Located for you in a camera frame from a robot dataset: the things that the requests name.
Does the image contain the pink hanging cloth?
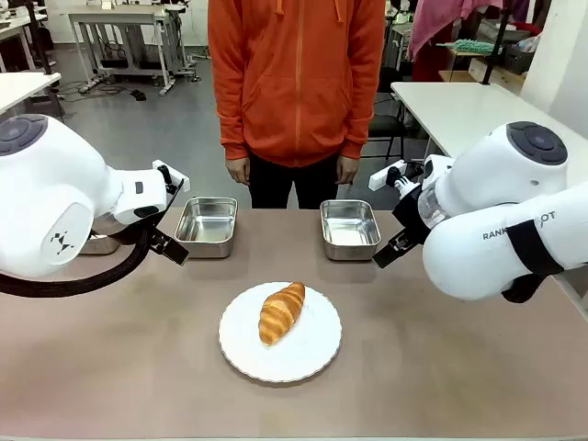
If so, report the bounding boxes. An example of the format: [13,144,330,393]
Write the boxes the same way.
[407,0,505,62]

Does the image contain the green fluffy duster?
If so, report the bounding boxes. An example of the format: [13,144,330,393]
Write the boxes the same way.
[435,38,501,57]

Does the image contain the black office chair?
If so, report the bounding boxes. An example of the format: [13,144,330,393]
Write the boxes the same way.
[366,65,409,158]

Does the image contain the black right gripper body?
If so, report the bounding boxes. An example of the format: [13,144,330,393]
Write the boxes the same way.
[390,185,434,247]

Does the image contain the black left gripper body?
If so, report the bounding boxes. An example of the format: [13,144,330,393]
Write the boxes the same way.
[146,227,179,255]

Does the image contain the person's right hand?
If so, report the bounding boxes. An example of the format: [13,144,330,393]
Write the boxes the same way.
[225,154,252,187]

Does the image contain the white long table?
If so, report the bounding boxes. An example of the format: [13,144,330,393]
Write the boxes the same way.
[390,81,527,160]

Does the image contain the person's left hand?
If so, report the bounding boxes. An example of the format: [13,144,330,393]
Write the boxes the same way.
[335,155,359,187]

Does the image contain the black stand pole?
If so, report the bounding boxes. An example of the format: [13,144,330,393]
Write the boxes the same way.
[481,0,512,86]

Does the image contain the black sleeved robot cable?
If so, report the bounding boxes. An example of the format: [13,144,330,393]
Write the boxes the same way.
[0,176,187,298]

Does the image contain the black trousers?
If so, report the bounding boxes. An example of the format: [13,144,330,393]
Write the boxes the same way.
[247,150,344,210]

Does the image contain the steel rectangular container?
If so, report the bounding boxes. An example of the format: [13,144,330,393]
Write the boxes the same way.
[78,231,122,256]
[319,198,382,262]
[174,197,239,260]

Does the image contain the person's orange-sleeved arm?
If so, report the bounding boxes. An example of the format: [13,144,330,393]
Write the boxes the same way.
[207,0,253,162]
[340,0,387,161]

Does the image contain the golden croissant bread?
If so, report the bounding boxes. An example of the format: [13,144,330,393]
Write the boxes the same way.
[257,281,307,347]

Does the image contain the grey plastic crate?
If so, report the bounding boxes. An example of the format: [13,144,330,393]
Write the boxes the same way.
[499,38,537,77]

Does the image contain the white scalloped plate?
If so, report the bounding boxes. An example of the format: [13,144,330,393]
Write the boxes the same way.
[218,280,344,384]

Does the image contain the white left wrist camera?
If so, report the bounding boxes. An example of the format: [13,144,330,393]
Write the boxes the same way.
[152,158,191,194]

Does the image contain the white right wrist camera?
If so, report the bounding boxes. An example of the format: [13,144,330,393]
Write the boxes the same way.
[367,160,422,199]

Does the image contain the black strap on arm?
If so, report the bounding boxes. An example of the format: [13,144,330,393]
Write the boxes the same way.
[517,220,570,277]

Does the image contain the person's left orange-sleeved arm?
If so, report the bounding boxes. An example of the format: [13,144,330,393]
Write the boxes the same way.
[340,0,387,161]

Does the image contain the white metal-legged desk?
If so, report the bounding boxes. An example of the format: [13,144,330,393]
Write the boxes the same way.
[67,3,190,96]

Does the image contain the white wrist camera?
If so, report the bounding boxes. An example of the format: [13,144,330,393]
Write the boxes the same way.
[152,158,191,194]
[367,160,422,199]

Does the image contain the person's right orange-sleeved arm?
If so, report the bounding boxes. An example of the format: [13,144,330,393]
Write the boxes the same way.
[207,0,253,162]

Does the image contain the white side table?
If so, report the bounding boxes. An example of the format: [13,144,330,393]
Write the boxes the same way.
[0,71,62,117]

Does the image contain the orange hoodie torso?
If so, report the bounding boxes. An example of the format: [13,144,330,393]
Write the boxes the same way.
[207,0,387,168]

